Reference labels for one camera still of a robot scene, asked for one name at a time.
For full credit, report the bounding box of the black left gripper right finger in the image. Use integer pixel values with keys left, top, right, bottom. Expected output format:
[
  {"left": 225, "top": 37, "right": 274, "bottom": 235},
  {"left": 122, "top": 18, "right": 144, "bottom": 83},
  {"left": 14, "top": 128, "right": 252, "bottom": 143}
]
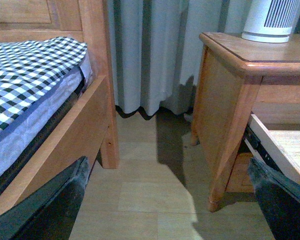
[{"left": 247, "top": 157, "right": 300, "bottom": 240}]

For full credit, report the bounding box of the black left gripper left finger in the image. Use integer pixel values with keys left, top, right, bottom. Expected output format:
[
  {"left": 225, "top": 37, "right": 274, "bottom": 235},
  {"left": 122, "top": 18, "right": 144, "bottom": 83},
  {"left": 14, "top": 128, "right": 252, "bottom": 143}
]
[{"left": 0, "top": 156, "right": 90, "bottom": 240}]

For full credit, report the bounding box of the wooden drawer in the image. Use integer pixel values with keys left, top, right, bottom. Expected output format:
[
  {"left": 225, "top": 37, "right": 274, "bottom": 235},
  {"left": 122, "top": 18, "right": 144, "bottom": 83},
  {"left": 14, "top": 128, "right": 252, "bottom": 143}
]
[
  {"left": 243, "top": 114, "right": 300, "bottom": 185},
  {"left": 225, "top": 152, "right": 254, "bottom": 193}
]

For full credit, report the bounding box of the grey quilted mattress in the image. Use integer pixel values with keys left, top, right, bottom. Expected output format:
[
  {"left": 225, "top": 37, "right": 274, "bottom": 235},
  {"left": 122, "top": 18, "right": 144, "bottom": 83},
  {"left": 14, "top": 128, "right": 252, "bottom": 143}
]
[{"left": 0, "top": 52, "right": 93, "bottom": 177}]

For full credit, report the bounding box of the wooden nightstand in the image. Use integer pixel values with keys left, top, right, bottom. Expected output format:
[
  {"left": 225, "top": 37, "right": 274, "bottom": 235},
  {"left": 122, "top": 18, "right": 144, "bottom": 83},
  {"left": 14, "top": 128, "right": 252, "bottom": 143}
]
[{"left": 191, "top": 32, "right": 300, "bottom": 212}]

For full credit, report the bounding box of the black white checkered bedsheet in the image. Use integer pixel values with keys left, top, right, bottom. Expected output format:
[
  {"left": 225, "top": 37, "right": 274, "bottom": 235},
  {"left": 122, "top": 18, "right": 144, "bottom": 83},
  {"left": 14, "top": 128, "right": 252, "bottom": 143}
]
[{"left": 0, "top": 37, "right": 88, "bottom": 133}]

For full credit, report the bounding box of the white cylindrical air purifier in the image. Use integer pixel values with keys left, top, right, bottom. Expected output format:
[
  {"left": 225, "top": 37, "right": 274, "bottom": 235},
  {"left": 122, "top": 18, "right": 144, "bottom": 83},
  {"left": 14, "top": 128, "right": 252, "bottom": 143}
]
[{"left": 241, "top": 0, "right": 300, "bottom": 44}]

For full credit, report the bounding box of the light grey curtain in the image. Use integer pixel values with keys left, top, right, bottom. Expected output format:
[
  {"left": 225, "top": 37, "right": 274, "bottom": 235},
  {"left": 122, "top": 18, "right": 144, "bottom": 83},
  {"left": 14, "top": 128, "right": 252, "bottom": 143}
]
[{"left": 107, "top": 0, "right": 251, "bottom": 119}]

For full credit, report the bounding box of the wooden bed frame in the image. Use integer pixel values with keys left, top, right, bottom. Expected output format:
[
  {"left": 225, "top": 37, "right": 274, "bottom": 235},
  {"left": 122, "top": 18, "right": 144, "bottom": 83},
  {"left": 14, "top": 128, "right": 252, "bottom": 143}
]
[{"left": 0, "top": 0, "right": 119, "bottom": 215}]

